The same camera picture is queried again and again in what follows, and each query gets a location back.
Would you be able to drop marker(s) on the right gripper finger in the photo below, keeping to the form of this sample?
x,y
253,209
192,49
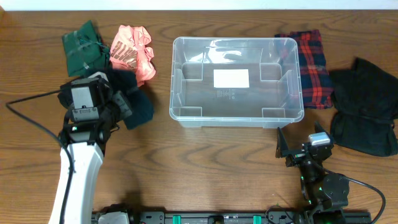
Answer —
x,y
282,145
318,128

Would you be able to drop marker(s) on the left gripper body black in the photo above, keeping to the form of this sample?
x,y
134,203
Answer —
x,y
114,110

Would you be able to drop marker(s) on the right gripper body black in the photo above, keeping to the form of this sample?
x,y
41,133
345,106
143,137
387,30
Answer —
x,y
296,156

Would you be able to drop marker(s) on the dark navy cloth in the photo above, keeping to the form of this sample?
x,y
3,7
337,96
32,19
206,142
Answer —
x,y
136,108

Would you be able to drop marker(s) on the pink t-shirt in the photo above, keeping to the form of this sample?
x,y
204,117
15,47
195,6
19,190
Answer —
x,y
130,51

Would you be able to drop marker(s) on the black cloth bundle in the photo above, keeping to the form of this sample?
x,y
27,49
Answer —
x,y
65,95

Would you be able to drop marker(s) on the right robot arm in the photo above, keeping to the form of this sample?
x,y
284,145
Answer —
x,y
326,191

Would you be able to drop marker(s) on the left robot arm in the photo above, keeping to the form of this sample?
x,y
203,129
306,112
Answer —
x,y
82,155

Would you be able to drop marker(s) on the white label in container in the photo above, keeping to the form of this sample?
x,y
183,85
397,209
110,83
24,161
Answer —
x,y
231,78

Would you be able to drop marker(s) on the clear plastic storage container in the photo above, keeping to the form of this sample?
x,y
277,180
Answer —
x,y
274,97

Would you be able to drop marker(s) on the red plaid folded cloth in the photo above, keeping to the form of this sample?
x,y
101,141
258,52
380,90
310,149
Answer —
x,y
317,86

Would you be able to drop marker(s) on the large black cloth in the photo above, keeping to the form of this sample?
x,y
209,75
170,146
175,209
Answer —
x,y
366,99

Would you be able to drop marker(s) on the green folded cloth bundle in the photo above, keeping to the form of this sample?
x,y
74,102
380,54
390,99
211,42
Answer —
x,y
85,51

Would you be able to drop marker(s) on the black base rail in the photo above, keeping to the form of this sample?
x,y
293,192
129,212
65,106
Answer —
x,y
115,214

